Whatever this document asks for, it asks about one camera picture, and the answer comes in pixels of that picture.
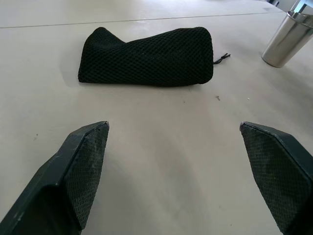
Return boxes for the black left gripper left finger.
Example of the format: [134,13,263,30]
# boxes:
[0,120,110,235]

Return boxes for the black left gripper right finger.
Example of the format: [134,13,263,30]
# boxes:
[239,121,313,235]

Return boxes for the black mesh pouch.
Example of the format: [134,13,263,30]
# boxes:
[78,26,232,87]

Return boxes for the stainless steel cup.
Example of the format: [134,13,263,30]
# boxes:
[261,10,313,68]

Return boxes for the grey metal frame post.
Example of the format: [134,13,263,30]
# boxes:
[291,0,313,16]

